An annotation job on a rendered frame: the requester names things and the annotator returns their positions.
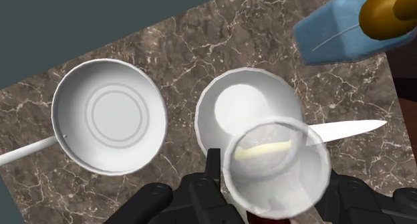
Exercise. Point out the clear drinking glass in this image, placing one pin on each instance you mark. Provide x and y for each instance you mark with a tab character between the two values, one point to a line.
277	187

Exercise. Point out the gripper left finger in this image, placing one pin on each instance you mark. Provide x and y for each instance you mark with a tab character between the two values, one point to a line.
202	197

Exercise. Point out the blue bottle with golden cap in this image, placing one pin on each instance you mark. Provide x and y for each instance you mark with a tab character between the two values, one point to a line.
329	27

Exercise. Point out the white frying pan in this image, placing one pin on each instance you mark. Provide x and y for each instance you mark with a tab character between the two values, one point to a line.
110	115

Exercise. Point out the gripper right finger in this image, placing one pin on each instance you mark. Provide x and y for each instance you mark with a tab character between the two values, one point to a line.
355	200

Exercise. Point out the white bowl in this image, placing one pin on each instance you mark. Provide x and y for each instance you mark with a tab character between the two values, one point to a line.
241	102

